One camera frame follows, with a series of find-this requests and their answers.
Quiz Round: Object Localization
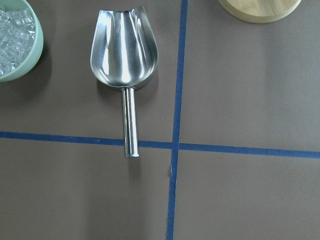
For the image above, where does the wooden stand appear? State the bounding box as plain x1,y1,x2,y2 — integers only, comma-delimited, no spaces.
218,0,301,24

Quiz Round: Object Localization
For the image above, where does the green bowl of ice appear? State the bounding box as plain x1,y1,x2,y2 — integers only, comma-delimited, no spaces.
0,0,44,82

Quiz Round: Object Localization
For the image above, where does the metal ice scoop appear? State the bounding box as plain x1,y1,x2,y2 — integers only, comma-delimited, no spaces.
90,6,158,158

